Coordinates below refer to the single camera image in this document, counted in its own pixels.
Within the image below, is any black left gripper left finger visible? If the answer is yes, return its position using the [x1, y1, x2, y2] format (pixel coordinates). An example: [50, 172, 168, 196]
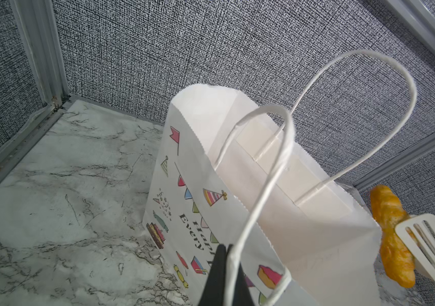
[198, 244, 227, 306]

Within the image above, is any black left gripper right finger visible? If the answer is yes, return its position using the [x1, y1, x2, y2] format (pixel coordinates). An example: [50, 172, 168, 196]
[232, 264, 254, 306]

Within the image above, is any finger of the white slotted right gripper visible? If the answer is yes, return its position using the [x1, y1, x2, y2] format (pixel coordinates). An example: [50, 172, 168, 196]
[395, 214, 435, 281]

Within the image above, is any striped fake croissant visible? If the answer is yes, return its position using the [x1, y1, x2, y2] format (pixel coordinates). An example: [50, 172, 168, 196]
[370, 185, 416, 288]

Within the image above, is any white printed paper bag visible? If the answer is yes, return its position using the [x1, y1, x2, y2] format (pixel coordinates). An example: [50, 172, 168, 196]
[142, 48, 418, 306]

